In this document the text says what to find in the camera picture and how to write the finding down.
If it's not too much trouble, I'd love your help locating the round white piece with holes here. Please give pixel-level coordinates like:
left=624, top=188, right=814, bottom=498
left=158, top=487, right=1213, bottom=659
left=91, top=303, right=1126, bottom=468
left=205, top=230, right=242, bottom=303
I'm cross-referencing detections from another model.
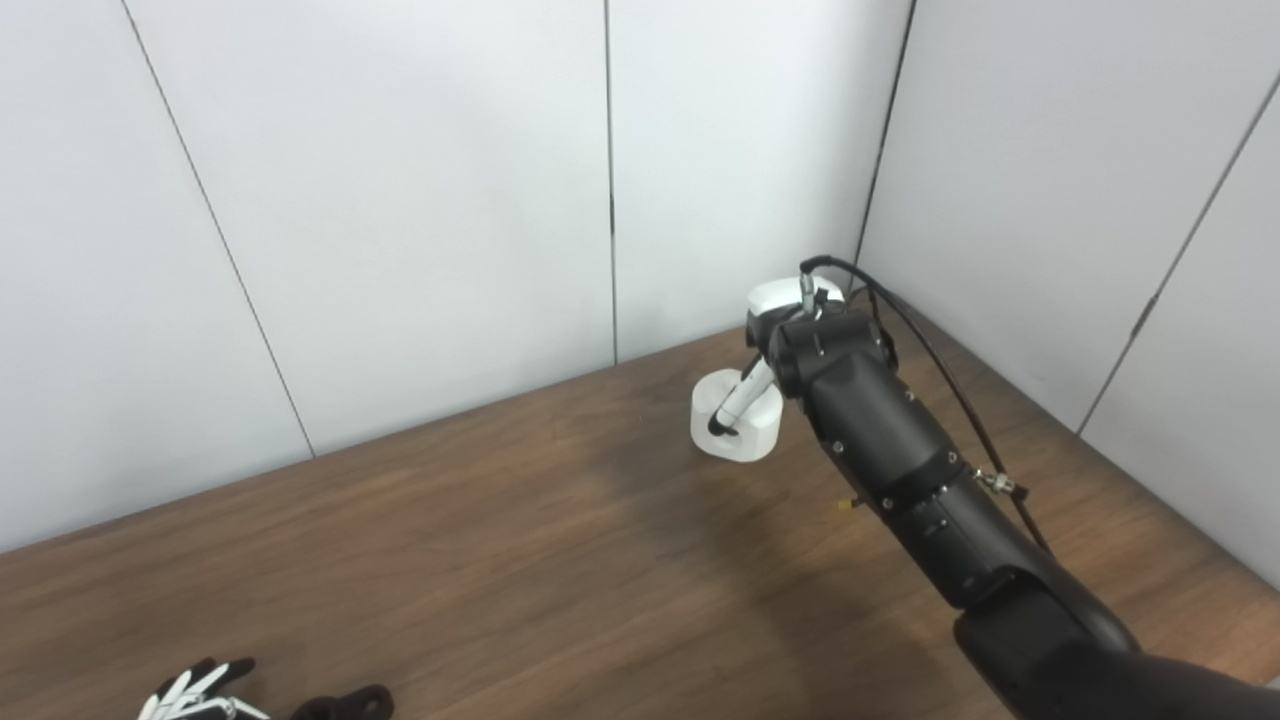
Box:
left=690, top=368, right=784, bottom=463

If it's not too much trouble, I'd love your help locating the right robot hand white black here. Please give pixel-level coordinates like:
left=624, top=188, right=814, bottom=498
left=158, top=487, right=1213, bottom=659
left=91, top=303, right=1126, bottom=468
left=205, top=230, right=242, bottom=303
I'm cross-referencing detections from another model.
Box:
left=707, top=278, right=849, bottom=439

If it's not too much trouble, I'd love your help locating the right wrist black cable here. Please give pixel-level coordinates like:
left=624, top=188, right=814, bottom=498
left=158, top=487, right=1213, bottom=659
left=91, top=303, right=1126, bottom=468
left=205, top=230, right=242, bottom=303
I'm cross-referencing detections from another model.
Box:
left=799, top=256, right=1053, bottom=554

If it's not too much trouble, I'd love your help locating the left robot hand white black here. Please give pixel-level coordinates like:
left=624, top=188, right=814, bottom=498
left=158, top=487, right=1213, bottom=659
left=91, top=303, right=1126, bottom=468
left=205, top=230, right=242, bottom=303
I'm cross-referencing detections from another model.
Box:
left=138, top=657, right=271, bottom=720

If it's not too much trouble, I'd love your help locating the black flanged holder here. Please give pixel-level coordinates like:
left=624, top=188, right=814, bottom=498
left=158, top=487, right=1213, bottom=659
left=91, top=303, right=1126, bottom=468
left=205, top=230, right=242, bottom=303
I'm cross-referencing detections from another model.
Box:
left=290, top=684, right=395, bottom=720

